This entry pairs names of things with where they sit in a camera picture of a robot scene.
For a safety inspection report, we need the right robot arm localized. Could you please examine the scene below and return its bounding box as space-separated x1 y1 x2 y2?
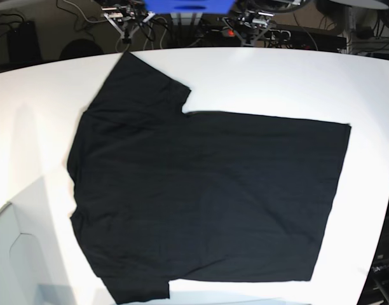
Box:
100 1 155 44

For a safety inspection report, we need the black power strip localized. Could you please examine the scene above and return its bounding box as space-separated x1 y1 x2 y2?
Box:
221 26 292 46

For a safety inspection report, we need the grey cabinet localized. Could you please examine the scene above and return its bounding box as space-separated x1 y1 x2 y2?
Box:
0 203 60 304

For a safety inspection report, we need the blue box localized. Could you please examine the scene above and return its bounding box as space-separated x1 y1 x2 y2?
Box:
144 0 235 14

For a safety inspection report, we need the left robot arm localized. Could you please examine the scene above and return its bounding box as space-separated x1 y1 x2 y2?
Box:
219 10 274 47

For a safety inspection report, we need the black T-shirt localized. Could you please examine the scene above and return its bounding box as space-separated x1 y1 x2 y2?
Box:
67 53 351 304

